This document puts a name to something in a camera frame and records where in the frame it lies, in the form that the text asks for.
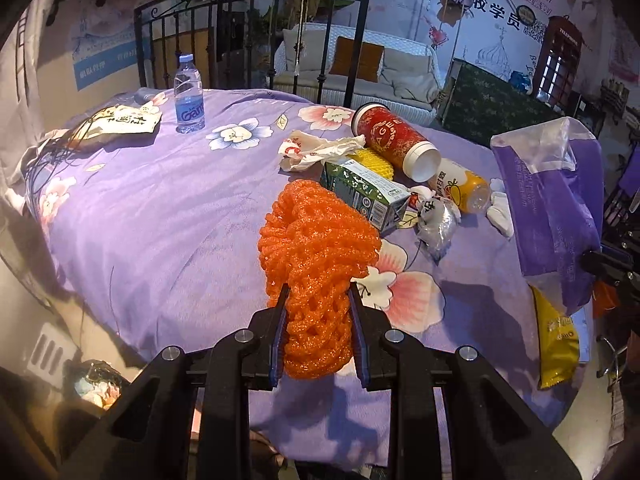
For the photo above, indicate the white tissue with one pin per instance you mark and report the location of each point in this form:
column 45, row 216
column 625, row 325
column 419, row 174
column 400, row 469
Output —
column 498, row 212

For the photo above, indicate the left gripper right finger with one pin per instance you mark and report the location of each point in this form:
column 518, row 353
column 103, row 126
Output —
column 389, row 359

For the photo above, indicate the orange foam fruit net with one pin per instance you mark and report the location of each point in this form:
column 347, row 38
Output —
column 315, row 244

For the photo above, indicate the white wicker sofa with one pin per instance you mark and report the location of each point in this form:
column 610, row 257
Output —
column 407, row 80

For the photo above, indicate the purple floral bed sheet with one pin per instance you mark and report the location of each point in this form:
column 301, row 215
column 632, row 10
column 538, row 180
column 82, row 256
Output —
column 160, row 239

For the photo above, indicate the white printed packet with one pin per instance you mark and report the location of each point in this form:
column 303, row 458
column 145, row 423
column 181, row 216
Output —
column 119, row 120

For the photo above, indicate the yellow snack packet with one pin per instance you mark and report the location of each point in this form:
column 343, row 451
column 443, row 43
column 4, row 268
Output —
column 558, row 343

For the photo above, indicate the yellow foam fruit net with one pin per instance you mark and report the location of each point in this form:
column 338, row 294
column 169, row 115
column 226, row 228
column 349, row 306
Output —
column 374, row 162

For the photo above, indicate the clear crumpled plastic wrapper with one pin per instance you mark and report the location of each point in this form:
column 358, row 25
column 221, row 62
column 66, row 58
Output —
column 438, row 220

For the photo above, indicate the red white plastic bag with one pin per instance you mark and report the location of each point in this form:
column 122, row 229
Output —
column 300, row 151

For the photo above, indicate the orange juice plastic bottle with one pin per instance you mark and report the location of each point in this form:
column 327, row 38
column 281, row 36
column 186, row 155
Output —
column 466, row 189

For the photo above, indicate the black iron bed frame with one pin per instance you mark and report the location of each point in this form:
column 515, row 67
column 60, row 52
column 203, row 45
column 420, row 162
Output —
column 232, row 41

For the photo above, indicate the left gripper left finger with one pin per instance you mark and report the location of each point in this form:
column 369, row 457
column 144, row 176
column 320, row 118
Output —
column 248, row 359

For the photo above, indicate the clear plastic water bottle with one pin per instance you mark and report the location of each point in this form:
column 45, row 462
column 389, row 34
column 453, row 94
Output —
column 188, row 96

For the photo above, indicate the purple clear plastic bag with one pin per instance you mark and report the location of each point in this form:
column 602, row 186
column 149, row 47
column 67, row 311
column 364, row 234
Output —
column 553, row 174

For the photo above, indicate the green white drink carton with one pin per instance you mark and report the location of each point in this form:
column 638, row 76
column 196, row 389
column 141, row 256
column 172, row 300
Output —
column 381, row 201

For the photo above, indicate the blue wall poster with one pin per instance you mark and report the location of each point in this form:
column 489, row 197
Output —
column 102, row 43

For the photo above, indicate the red paper cup tube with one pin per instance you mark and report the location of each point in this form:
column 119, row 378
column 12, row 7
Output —
column 396, row 141

